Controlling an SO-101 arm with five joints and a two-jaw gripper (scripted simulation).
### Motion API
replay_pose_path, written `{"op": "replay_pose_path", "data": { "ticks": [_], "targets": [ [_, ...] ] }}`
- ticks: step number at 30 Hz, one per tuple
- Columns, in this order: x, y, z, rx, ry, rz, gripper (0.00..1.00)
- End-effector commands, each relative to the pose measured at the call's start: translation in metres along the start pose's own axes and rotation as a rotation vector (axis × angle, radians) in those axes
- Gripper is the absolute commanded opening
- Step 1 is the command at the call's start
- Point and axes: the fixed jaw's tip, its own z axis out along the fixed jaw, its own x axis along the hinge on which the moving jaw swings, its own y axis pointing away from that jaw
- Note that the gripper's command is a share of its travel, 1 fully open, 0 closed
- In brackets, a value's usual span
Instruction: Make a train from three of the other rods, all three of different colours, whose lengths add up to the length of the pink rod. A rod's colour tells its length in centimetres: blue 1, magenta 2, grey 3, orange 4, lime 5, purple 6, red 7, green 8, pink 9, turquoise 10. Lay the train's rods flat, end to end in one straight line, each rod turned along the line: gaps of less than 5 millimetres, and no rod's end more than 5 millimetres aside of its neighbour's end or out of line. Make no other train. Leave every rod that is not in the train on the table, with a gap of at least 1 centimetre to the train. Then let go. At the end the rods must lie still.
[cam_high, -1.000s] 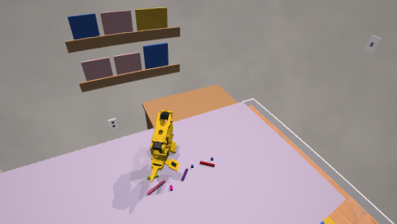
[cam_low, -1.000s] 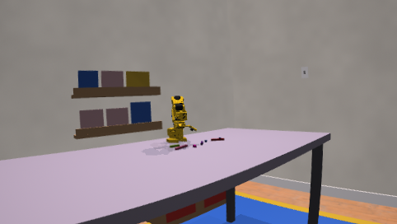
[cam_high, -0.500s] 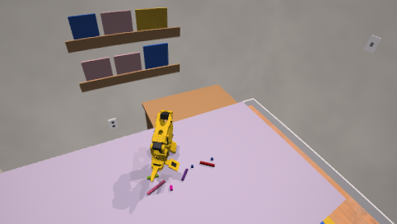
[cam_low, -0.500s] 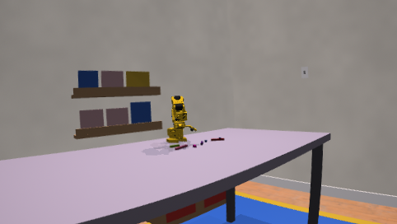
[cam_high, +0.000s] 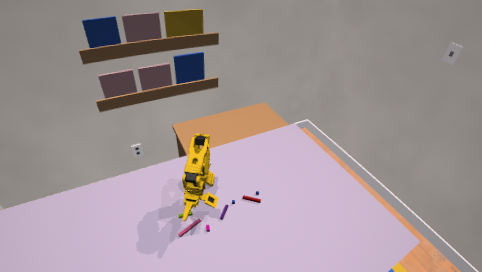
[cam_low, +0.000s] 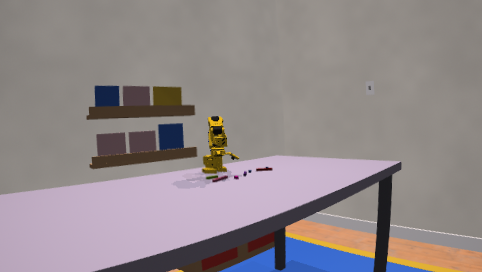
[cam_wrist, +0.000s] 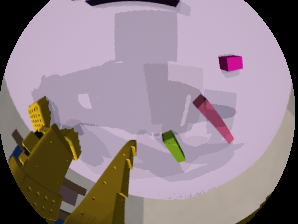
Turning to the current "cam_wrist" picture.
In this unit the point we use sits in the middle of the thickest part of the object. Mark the lime green rod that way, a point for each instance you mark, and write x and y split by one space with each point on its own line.
173 146

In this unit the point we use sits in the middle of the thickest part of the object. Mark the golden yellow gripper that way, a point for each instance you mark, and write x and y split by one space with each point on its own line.
105 202

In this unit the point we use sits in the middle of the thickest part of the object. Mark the purple rod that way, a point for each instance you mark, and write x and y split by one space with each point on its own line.
173 3

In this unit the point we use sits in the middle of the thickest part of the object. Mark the magenta rod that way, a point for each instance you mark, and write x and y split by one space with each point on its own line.
230 63

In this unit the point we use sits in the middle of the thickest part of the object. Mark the dark pink rod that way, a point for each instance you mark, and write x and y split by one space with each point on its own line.
204 106

